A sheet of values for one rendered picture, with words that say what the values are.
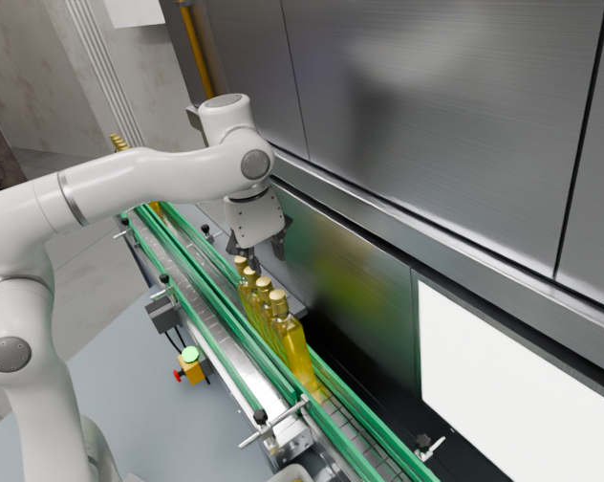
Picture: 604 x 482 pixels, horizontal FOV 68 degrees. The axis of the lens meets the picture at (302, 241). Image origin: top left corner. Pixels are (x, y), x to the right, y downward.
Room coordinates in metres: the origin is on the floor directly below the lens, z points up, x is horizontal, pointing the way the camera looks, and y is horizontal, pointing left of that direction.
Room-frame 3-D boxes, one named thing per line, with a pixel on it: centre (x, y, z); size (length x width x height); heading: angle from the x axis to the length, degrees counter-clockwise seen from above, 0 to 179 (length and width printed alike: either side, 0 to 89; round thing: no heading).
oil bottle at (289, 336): (0.72, 0.08, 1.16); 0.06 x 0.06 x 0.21; 28
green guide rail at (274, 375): (1.40, 0.48, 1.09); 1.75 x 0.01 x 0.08; 27
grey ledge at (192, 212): (1.36, 0.28, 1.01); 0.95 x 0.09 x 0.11; 27
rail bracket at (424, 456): (0.43, -0.15, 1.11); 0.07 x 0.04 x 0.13; 117
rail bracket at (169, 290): (1.07, 0.45, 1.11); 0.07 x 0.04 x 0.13; 117
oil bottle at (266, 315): (0.77, 0.10, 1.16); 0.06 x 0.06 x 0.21; 27
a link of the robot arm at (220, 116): (0.71, 0.07, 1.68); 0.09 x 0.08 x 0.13; 17
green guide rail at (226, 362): (1.36, 0.55, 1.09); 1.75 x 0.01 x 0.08; 27
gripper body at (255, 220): (0.71, 0.08, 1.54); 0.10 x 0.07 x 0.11; 118
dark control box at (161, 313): (1.16, 0.52, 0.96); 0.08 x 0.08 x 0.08; 27
